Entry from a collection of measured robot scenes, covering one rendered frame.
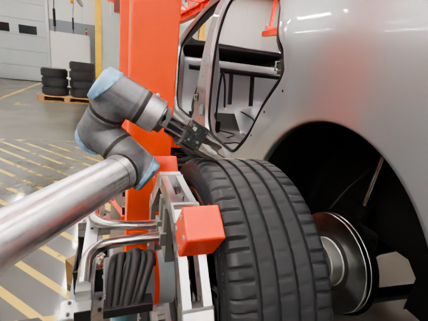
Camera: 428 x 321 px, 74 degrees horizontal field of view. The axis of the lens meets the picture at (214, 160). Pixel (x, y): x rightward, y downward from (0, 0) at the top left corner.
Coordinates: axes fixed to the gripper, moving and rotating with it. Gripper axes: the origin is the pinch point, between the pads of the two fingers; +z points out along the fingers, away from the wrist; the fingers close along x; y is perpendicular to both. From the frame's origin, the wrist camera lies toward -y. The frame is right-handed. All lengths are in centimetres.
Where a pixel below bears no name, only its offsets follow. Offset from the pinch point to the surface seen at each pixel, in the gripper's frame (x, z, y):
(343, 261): -9, 49, 10
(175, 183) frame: -13.0, -6.8, -1.7
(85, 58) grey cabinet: 133, -210, -1061
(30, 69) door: 5, -386, -1270
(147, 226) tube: -26.2, -8.6, 1.8
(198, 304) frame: -29.4, 1.2, 26.3
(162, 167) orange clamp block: -11.7, -9.4, -14.0
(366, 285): -12, 51, 19
